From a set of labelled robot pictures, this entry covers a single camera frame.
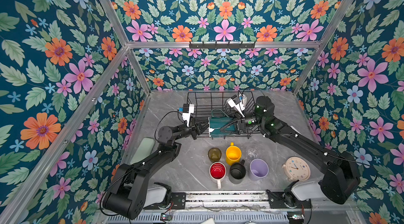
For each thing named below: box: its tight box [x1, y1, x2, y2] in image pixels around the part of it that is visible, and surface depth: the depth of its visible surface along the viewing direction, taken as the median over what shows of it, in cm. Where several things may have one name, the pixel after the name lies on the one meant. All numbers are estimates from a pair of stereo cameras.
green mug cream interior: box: [208, 108, 237, 138], surface depth 61 cm
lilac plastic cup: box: [248, 158, 269, 182], surface depth 77 cm
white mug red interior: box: [209, 161, 227, 190], surface depth 78 cm
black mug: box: [229, 159, 247, 180], surface depth 83 cm
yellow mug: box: [225, 141, 242, 166], surface depth 83 cm
